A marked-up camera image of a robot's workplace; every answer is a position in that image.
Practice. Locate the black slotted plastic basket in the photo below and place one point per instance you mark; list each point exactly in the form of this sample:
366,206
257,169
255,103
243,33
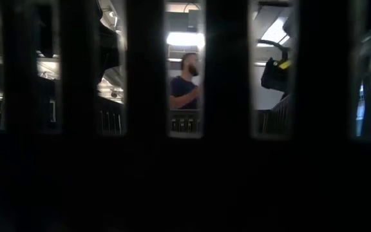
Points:
227,96

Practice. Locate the person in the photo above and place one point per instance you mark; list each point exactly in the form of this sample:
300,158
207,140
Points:
184,87

